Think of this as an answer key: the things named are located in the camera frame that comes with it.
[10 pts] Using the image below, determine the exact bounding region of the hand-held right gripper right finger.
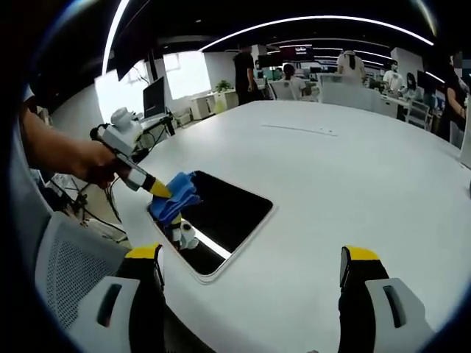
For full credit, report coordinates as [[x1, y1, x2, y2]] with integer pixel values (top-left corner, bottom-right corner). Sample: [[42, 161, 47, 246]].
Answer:
[[337, 245, 437, 353]]

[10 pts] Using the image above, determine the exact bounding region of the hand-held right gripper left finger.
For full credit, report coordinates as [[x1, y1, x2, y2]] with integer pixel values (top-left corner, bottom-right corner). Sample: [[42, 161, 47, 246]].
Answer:
[[71, 242, 166, 353]]

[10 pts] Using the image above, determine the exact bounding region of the blue cleaning cloth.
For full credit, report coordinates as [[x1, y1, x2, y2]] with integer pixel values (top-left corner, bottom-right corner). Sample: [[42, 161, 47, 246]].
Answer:
[[149, 171, 203, 225]]

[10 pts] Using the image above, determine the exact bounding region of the black tablet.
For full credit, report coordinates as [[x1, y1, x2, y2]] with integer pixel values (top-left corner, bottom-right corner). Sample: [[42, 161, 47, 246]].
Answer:
[[146, 169, 277, 284]]

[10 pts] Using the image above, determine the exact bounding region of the person's left hand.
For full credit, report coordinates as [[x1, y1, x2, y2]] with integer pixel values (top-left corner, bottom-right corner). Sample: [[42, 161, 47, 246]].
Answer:
[[72, 141, 119, 190]]

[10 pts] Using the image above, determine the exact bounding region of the black monitor stand leg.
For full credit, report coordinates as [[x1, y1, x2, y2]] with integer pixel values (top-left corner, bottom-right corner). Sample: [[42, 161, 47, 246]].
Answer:
[[161, 113, 177, 138]]

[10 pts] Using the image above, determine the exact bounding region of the black computer monitor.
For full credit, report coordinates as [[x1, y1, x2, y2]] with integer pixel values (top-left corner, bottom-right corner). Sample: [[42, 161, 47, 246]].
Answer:
[[142, 76, 167, 119]]

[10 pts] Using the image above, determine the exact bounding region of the white mesh office chair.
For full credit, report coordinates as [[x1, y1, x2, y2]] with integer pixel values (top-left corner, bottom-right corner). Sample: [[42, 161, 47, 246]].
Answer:
[[35, 211, 222, 353]]

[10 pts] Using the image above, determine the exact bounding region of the black hanging display screen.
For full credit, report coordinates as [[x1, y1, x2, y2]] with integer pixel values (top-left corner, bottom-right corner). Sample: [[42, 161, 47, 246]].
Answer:
[[113, 25, 160, 82]]

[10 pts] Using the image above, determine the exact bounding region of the white low cabinet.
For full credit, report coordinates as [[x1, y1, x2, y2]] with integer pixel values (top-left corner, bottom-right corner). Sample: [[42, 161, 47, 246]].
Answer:
[[191, 94, 215, 121]]

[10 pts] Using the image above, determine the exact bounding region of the curved ceiling light strip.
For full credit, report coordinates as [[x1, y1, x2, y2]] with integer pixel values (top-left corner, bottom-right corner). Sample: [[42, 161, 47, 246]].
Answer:
[[101, 0, 132, 74], [200, 15, 435, 51]]

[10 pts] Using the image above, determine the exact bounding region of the white upright panel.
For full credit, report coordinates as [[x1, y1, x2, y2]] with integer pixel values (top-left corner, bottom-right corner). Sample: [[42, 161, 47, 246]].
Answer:
[[459, 106, 471, 170]]

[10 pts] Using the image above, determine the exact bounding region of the red-lit hanging screen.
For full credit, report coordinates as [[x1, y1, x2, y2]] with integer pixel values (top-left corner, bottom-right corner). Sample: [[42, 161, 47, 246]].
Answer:
[[294, 45, 316, 62]]

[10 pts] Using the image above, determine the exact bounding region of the white desk partition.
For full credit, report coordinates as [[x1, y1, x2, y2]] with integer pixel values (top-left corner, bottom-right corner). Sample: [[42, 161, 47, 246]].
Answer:
[[319, 73, 384, 110]]

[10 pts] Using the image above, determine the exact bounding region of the black desk monitor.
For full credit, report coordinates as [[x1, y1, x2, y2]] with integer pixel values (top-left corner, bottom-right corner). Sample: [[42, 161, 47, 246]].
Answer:
[[416, 69, 437, 93]]

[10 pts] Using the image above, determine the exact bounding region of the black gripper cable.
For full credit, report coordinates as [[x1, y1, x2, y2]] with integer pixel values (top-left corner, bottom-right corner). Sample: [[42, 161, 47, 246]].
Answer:
[[89, 124, 108, 143]]

